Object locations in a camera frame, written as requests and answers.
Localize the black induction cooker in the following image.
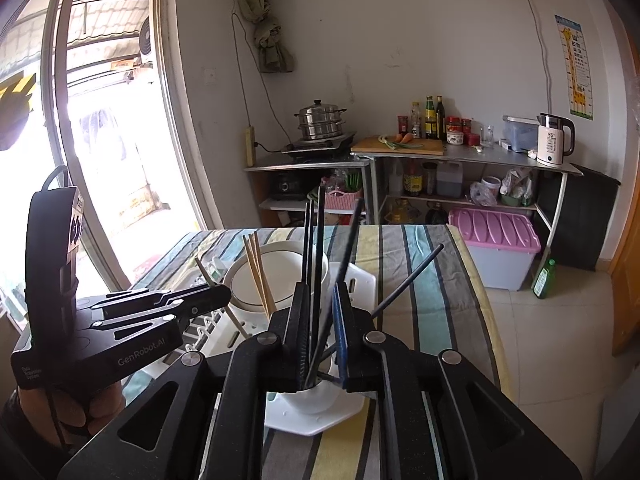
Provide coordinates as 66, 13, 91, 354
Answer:
281, 132, 358, 157

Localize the white dish rack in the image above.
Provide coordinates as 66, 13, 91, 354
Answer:
135, 257, 378, 436

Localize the storage box with pink lid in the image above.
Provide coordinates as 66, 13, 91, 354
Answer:
447, 207, 543, 292

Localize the large plastic jug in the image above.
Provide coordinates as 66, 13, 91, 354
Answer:
436, 162, 463, 198

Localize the green bowl with packets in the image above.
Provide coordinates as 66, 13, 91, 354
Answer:
500, 167, 536, 208

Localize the dark sauce bottle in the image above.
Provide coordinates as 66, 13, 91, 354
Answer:
403, 162, 423, 197

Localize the striped tablecloth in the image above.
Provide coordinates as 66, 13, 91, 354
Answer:
120, 224, 511, 480

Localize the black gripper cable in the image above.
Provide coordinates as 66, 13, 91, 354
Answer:
40, 165, 68, 192

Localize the steel kitchen shelf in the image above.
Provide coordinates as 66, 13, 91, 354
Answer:
372, 147, 585, 261

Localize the sliding glass door frame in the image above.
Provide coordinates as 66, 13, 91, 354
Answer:
40, 0, 226, 288

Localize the outdoor air conditioner unit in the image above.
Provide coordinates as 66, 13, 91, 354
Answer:
137, 17, 154, 56

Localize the blue grey plastic container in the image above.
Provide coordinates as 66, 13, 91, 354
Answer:
502, 115, 541, 153

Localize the steel stove stand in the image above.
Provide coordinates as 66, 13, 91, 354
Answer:
244, 156, 377, 228

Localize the wooden cutting board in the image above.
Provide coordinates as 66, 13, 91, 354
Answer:
350, 135, 446, 157

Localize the crumpled plastic bag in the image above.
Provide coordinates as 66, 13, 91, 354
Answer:
469, 182, 498, 207

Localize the giraffe wall poster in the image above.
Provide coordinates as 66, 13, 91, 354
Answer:
554, 14, 596, 121

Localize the white cup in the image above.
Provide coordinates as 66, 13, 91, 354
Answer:
272, 330, 351, 416

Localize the green plastic bottle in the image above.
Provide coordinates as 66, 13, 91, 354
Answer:
531, 258, 557, 300

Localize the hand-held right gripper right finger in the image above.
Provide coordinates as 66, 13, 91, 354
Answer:
331, 282, 583, 480

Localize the knotted beige curtain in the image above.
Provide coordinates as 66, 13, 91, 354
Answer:
235, 0, 296, 74

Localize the pink plastic basket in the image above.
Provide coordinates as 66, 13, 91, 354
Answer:
325, 187, 366, 211

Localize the white electric kettle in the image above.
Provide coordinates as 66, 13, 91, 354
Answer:
536, 112, 576, 167

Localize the steel steamer pot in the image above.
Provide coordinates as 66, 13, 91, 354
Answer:
293, 100, 347, 141

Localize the green scallion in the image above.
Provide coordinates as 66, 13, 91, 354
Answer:
378, 135, 423, 150

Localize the large white bowl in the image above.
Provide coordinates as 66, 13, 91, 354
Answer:
222, 240, 332, 322

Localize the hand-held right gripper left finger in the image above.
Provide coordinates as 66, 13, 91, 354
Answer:
56, 281, 315, 480

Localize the yellow black window sticker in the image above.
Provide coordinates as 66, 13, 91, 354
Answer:
0, 72, 38, 151

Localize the black board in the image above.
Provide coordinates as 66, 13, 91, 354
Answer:
537, 162, 621, 273

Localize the person's left hand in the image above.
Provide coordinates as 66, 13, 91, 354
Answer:
16, 376, 127, 452

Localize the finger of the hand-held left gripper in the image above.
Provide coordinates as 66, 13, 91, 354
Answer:
91, 313, 179, 344
75, 284, 232, 324

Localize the small white bowl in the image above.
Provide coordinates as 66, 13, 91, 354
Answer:
232, 251, 327, 311

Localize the wooden door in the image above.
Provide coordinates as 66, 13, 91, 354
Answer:
611, 205, 640, 358

